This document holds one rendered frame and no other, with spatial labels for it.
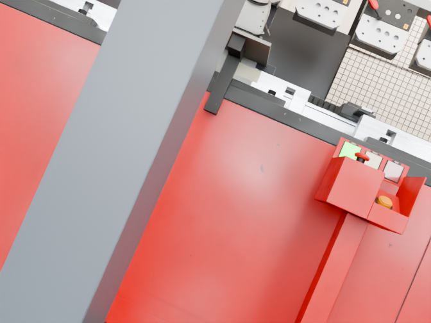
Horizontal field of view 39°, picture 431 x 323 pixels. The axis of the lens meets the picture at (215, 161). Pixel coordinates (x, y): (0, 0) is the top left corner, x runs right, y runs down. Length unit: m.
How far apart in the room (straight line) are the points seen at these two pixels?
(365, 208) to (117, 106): 0.67
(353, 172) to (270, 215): 0.36
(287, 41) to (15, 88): 1.11
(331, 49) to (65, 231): 1.61
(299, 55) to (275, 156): 0.80
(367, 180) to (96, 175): 0.68
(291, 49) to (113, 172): 1.48
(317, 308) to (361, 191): 0.31
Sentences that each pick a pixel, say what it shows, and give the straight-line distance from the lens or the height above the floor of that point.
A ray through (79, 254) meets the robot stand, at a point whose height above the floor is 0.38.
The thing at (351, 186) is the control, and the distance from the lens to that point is 1.49.
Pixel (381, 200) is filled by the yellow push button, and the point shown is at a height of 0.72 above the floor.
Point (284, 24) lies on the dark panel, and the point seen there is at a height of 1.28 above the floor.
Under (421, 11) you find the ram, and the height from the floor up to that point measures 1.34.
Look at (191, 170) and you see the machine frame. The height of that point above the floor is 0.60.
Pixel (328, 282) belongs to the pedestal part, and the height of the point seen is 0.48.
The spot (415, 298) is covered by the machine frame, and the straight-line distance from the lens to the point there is 1.86.
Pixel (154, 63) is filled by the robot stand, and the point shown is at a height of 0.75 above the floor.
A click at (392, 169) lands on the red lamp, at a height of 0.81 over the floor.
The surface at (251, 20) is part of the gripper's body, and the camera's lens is 1.86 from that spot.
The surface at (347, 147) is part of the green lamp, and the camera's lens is 1.65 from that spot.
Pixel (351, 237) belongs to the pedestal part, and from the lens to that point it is 1.55.
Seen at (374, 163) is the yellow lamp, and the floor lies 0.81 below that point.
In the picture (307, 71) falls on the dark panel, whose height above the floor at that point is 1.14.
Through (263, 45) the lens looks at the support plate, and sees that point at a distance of 1.70.
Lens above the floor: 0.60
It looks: 2 degrees up
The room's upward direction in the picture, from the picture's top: 24 degrees clockwise
